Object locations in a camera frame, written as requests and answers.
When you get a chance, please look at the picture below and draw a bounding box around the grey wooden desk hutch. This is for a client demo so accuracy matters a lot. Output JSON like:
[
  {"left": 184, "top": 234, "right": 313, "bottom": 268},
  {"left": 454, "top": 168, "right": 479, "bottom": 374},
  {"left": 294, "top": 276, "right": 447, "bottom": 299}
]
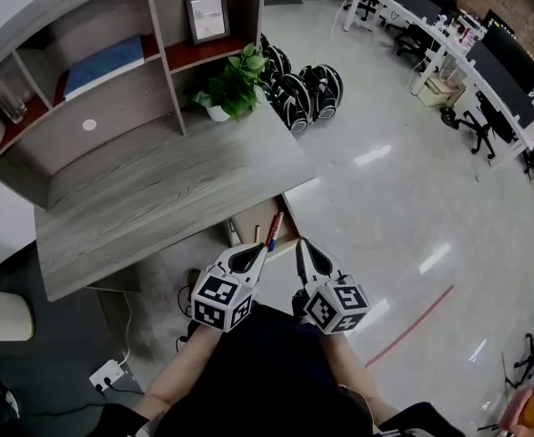
[{"left": 0, "top": 0, "right": 267, "bottom": 208}]

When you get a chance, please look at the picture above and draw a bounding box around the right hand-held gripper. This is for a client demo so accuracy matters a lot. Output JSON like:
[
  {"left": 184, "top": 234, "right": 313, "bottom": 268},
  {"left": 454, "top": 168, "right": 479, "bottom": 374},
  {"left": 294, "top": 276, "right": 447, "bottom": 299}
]
[{"left": 291, "top": 238, "right": 370, "bottom": 336}]

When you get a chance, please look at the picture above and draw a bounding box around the person's right forearm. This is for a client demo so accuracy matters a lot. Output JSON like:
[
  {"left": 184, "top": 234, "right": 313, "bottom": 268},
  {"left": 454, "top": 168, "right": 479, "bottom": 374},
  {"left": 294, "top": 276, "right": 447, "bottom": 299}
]
[{"left": 318, "top": 332, "right": 399, "bottom": 427}]

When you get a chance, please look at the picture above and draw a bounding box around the row of black white backpacks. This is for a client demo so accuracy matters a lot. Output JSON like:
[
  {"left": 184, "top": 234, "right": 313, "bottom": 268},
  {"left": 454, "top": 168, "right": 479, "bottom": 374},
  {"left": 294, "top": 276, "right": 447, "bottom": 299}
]
[{"left": 259, "top": 32, "right": 344, "bottom": 134}]

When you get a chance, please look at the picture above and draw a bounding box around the white power strip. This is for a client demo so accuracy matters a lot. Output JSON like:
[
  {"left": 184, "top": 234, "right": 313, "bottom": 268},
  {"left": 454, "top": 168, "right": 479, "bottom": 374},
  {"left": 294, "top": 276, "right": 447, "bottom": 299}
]
[{"left": 87, "top": 358, "right": 126, "bottom": 393}]

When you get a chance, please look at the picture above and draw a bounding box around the person's left forearm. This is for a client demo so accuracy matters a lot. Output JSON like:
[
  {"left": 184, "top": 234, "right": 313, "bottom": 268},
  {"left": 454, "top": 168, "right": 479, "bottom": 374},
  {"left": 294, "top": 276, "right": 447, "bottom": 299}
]
[{"left": 143, "top": 325, "right": 222, "bottom": 422}]

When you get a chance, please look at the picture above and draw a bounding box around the clear drinking glass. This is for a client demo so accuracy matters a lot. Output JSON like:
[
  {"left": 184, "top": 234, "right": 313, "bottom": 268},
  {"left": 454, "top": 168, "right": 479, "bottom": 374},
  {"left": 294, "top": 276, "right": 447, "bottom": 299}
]
[{"left": 0, "top": 79, "right": 27, "bottom": 125}]

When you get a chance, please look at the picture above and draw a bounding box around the person's dark shirt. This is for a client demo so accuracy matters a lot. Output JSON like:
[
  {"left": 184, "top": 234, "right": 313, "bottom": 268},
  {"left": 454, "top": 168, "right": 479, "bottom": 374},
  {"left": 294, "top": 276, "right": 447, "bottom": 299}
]
[{"left": 88, "top": 305, "right": 468, "bottom": 437}]

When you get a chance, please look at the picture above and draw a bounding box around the white power strip cable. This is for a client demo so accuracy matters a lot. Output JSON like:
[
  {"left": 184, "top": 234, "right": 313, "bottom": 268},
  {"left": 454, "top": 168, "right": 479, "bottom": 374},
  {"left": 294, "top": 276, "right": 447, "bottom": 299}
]
[{"left": 116, "top": 291, "right": 134, "bottom": 366}]

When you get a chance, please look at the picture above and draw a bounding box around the white round counter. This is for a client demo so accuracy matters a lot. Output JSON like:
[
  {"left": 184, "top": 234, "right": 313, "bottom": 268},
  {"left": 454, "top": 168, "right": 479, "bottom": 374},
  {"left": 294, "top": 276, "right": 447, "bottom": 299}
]
[{"left": 0, "top": 287, "right": 35, "bottom": 357}]

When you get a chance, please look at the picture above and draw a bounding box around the black framed picture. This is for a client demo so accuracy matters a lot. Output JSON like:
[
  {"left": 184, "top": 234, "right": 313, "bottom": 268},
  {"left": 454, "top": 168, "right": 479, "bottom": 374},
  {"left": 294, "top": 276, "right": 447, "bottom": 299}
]
[{"left": 184, "top": 0, "right": 231, "bottom": 46}]

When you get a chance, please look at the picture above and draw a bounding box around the blue notebook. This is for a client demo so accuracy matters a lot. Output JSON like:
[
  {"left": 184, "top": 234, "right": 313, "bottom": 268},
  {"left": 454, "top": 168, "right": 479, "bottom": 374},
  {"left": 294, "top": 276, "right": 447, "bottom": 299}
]
[{"left": 63, "top": 34, "right": 146, "bottom": 103}]

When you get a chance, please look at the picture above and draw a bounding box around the wooden desk drawer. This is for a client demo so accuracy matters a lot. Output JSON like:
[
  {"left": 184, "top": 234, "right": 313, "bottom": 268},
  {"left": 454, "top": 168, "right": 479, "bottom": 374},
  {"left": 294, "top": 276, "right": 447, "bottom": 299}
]
[{"left": 227, "top": 193, "right": 303, "bottom": 263}]

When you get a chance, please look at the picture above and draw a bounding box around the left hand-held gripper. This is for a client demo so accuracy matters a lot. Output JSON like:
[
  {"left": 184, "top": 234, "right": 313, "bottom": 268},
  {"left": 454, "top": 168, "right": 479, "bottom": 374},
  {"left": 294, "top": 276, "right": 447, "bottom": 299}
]
[{"left": 190, "top": 242, "right": 268, "bottom": 334}]

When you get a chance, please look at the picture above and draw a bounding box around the row of white office desks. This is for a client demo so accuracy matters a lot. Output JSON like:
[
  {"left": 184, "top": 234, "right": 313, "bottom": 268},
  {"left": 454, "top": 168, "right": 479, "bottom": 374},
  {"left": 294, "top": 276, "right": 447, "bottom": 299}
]
[{"left": 293, "top": 0, "right": 534, "bottom": 163}]

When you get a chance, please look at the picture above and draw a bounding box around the red marker pen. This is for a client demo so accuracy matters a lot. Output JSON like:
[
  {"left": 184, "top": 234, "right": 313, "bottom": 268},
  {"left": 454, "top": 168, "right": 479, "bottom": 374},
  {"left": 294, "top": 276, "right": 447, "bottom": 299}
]
[{"left": 265, "top": 213, "right": 285, "bottom": 247}]

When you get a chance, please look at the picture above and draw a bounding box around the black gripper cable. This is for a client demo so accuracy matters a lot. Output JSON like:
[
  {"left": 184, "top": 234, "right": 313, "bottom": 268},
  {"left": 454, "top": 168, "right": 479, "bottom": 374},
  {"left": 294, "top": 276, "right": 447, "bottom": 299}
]
[{"left": 175, "top": 269, "right": 202, "bottom": 350}]

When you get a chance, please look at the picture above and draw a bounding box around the grey wooden desk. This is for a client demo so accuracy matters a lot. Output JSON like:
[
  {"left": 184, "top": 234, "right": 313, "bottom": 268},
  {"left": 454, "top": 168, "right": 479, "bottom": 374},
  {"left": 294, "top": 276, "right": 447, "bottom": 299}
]
[{"left": 33, "top": 102, "right": 318, "bottom": 302}]

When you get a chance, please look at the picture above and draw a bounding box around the green potted plant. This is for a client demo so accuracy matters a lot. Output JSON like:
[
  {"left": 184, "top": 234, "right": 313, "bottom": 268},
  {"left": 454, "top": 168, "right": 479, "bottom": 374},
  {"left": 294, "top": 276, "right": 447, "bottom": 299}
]
[{"left": 191, "top": 42, "right": 270, "bottom": 122}]

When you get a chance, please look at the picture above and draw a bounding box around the pink orange pouch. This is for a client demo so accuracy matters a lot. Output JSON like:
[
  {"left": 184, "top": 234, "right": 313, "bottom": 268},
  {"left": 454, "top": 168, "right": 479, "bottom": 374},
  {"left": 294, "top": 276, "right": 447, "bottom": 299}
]
[{"left": 498, "top": 380, "right": 534, "bottom": 432}]

